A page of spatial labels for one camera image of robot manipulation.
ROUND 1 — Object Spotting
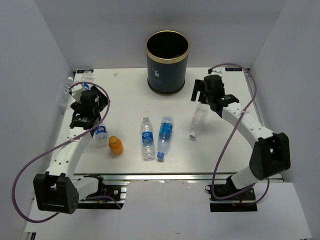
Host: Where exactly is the clear unlabelled plastic bottle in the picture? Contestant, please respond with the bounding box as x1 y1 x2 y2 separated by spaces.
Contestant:
189 103 209 140

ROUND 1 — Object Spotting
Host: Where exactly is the blue cap blue label bottle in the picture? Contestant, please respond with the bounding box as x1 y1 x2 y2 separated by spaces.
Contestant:
157 116 174 160

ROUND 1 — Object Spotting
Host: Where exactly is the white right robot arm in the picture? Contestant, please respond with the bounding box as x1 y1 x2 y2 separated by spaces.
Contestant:
191 75 291 201

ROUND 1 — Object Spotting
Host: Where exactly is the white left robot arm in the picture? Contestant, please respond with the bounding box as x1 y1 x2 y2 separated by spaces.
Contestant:
33 84 110 214

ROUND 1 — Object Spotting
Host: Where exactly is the dark blue gold-rimmed bin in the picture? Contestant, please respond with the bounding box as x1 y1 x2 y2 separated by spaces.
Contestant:
146 30 190 95

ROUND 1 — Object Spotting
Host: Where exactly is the blue label bottle far left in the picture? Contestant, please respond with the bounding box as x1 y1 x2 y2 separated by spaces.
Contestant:
81 83 91 90

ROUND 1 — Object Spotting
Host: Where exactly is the pepsi label clear bottle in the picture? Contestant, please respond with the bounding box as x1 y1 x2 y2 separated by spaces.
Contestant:
94 124 109 147

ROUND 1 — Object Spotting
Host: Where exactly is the blue corner sticker right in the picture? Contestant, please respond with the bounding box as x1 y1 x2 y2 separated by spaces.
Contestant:
224 67 243 72

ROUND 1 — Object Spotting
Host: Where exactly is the blue corner sticker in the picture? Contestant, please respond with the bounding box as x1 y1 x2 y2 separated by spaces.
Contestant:
76 69 94 74
224 67 243 72

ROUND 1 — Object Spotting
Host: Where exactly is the blue corner sticker left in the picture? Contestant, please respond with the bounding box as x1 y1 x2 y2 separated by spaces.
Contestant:
76 69 94 74

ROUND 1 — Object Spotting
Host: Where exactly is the small orange juice bottle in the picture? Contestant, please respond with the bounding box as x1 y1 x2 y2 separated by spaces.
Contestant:
108 135 124 155

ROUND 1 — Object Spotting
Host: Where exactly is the clear bottle blue label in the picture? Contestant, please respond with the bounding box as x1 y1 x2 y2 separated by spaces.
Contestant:
140 116 156 161

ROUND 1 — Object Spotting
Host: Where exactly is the clear bottle at left wall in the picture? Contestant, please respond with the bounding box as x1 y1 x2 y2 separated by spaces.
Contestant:
59 77 74 113

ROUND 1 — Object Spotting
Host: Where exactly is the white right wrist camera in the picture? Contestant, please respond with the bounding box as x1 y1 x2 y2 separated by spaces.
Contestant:
207 67 223 78

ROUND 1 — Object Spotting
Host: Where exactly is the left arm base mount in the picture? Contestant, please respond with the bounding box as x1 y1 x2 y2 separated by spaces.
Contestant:
72 174 127 210

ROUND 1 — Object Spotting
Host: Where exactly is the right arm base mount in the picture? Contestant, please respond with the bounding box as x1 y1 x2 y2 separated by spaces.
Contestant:
205 183 258 213

